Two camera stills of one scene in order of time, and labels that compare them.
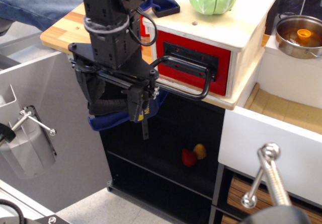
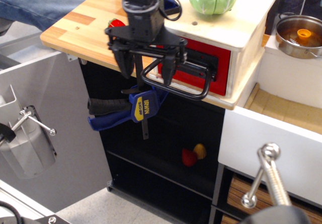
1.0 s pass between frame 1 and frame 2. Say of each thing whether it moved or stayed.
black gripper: moved
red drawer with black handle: stayed
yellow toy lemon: stayed
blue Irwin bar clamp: stayed
